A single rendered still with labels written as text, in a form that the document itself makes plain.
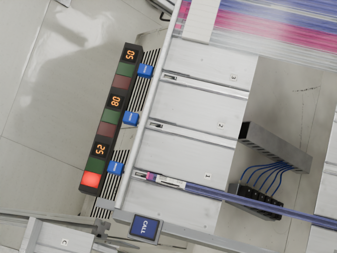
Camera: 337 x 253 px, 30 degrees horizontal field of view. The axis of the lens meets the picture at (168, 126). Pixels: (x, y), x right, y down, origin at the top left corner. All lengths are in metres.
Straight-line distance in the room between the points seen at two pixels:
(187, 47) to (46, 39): 0.76
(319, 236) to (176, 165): 0.31
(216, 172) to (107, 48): 0.97
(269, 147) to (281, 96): 0.18
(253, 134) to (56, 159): 0.69
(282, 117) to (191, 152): 0.52
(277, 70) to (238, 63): 0.42
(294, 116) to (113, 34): 0.72
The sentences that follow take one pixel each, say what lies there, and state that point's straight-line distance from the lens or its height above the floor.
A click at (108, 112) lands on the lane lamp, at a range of 1.34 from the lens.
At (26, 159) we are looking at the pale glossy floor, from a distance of 1.97.
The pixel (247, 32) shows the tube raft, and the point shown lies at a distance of 1.37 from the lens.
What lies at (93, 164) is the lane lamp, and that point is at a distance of 1.31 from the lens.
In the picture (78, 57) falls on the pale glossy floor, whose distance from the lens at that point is 2.08.
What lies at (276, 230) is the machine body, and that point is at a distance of 1.74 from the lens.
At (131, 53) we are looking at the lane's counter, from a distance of 1.38.
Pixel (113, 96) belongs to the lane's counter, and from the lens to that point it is 1.35.
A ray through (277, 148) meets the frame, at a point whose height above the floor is 0.66.
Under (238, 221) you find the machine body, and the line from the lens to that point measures 1.63.
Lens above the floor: 1.76
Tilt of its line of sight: 51 degrees down
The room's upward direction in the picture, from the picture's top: 85 degrees clockwise
